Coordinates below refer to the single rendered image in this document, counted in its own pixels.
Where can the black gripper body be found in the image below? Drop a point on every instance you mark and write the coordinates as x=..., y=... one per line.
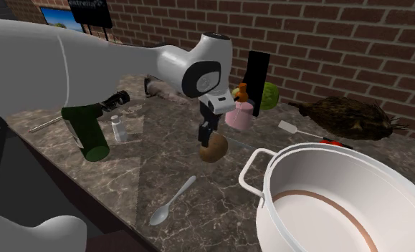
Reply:
x=209, y=120

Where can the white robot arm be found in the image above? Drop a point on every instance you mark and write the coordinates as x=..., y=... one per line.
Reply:
x=88, y=66

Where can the brown potato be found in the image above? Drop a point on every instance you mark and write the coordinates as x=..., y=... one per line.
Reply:
x=216, y=150

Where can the pink soap dispenser orange pump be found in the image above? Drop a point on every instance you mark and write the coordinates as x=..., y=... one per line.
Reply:
x=240, y=115

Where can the small green fruit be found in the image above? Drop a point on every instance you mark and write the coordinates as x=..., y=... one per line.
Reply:
x=235, y=92

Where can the grey furry figure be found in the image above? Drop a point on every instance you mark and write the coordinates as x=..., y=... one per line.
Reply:
x=161, y=90

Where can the black upright slab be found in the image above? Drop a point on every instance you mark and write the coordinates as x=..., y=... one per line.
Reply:
x=257, y=76

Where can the green cabbage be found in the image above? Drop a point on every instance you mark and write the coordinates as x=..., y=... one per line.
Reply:
x=271, y=96

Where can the small white bottle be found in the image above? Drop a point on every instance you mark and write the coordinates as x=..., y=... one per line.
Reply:
x=118, y=131

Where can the black ribbed cylinder tool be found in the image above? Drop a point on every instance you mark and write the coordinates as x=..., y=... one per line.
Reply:
x=116, y=99

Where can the grey metal spoon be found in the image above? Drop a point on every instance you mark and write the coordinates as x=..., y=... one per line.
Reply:
x=161, y=213

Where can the dark green bottle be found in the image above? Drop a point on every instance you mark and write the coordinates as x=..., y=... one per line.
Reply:
x=88, y=134

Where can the red and black tool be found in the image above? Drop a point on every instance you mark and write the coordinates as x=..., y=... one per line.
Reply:
x=333, y=142

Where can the brown spiky bird figure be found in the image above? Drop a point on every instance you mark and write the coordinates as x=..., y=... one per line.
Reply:
x=347, y=117

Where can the large white pot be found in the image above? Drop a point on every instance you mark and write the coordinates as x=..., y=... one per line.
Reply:
x=333, y=216

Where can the black sign on legs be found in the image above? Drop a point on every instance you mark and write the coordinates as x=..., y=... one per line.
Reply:
x=90, y=12

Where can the thin metal rod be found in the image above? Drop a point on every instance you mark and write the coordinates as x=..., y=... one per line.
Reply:
x=44, y=124

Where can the blue landscape wall picture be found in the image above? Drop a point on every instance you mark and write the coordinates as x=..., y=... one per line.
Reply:
x=60, y=19

